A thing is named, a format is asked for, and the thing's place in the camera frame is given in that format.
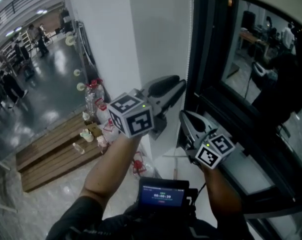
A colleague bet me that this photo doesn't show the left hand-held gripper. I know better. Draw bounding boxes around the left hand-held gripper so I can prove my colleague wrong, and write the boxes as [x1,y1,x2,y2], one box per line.
[107,75,187,141]

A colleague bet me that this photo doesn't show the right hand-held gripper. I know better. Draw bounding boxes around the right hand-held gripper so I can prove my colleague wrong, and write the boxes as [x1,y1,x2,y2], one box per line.
[179,109,236,170]

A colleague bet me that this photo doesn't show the white bead pull chain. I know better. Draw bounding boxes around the white bead pull chain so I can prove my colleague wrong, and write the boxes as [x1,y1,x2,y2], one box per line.
[182,0,194,110]

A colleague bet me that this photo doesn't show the person's left forearm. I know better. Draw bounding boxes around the person's left forearm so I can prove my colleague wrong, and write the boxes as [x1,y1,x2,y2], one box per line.
[79,133,143,206]

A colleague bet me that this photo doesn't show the person's right forearm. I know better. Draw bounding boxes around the person's right forearm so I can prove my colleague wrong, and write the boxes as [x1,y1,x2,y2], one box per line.
[201,165,243,221]

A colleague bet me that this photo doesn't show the black framed window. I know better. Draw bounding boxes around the black framed window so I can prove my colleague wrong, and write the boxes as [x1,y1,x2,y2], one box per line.
[176,0,302,240]

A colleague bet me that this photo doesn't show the large clear water jug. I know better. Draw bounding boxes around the large clear water jug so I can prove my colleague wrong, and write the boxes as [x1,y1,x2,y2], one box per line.
[131,150,156,178]
[101,118,120,145]
[84,78,105,118]
[94,97,112,125]

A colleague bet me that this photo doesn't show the black chest-mounted screen device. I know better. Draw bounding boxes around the black chest-mounted screen device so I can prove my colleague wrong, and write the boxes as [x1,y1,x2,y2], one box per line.
[138,176,199,210]

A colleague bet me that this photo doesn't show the small cardboard box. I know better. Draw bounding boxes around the small cardboard box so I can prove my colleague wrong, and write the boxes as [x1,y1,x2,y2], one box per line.
[86,122,103,138]

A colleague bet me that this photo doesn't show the small pink figurine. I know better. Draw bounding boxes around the small pink figurine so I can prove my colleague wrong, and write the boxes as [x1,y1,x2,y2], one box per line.
[96,135,108,148]

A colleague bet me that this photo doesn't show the folded trolley with cream wheels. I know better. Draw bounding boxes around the folded trolley with cream wheels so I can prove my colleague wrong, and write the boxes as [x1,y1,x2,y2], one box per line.
[65,20,97,92]

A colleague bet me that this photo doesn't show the pale green cup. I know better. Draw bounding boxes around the pale green cup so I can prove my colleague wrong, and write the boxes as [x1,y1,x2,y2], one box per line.
[79,128,94,143]

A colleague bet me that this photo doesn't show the small clear plastic bottle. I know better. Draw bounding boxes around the small clear plastic bottle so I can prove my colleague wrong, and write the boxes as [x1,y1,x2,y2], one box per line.
[72,142,86,155]

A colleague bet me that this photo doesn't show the standing rack with grey garments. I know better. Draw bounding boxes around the standing rack with grey garments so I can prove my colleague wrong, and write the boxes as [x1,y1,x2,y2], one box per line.
[59,7,73,36]

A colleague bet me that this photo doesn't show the wooden step platform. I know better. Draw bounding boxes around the wooden step platform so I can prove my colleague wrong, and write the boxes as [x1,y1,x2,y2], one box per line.
[15,112,108,193]

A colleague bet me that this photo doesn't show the black wheeled equipment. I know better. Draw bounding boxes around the black wheeled equipment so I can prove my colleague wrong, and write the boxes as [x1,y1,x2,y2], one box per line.
[20,60,36,81]

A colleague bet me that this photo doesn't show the group of ceiling lights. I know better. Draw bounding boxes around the group of ceiling lights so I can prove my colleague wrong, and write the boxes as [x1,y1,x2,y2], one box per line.
[0,0,48,52]

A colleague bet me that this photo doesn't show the person's dark shirt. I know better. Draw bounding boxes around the person's dark shirt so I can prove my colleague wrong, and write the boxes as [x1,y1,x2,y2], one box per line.
[45,196,254,240]

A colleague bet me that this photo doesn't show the white shelf rack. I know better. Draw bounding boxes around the white shelf rack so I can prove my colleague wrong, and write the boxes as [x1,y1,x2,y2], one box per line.
[2,30,33,60]

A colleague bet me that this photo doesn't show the black balcony railing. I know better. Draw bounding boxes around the black balcony railing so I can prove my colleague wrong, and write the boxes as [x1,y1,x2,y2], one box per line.
[0,0,63,30]

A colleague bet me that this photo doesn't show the black device cable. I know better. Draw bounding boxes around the black device cable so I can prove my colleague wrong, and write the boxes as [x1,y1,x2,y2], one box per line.
[196,182,207,199]

